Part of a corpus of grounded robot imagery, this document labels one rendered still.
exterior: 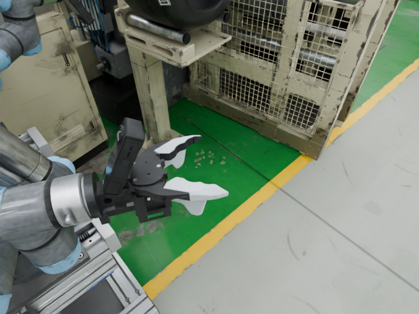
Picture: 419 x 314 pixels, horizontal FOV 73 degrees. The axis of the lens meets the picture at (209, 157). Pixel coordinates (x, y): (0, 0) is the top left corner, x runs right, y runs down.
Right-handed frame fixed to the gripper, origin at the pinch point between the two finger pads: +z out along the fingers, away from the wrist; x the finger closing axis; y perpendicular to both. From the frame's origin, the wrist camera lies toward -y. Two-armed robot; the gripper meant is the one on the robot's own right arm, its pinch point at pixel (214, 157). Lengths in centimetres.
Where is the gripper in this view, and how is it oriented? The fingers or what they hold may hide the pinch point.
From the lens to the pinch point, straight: 45.9
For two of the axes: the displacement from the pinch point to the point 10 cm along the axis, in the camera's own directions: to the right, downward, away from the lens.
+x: 2.9, 5.9, -7.5
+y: 0.4, 7.8, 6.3
